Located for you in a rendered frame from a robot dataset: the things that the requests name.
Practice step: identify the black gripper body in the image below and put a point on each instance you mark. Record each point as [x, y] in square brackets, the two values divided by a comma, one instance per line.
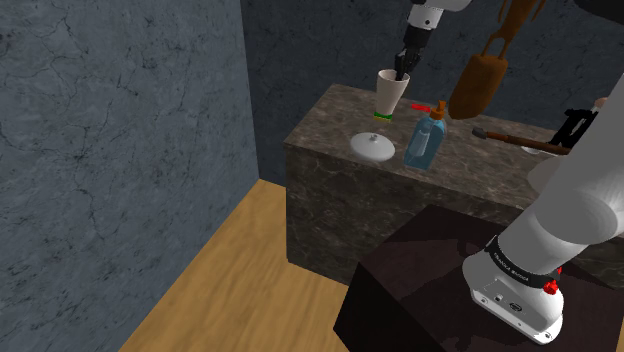
[415, 38]

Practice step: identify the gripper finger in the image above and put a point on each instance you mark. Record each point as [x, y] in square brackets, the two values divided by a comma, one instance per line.
[400, 62]
[414, 59]

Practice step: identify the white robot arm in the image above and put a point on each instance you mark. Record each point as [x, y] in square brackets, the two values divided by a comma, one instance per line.
[551, 219]

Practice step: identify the white cup with green base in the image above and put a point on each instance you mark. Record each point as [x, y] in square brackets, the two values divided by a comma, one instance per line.
[389, 95]

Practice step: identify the small red object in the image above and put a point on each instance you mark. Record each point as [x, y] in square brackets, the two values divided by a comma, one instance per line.
[420, 108]

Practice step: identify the blue soap dispenser bottle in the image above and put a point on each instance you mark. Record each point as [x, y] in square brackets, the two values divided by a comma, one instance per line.
[424, 141]

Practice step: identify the white round lid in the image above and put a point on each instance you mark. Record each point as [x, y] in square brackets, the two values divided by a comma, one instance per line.
[371, 148]

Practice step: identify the brown stick with grey head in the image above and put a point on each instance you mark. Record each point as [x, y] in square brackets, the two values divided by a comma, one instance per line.
[516, 140]

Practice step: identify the black clothed figure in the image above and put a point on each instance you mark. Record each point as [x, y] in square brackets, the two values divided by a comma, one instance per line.
[573, 126]

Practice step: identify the dark robot stand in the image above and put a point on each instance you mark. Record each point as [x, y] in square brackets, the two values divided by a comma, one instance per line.
[414, 292]

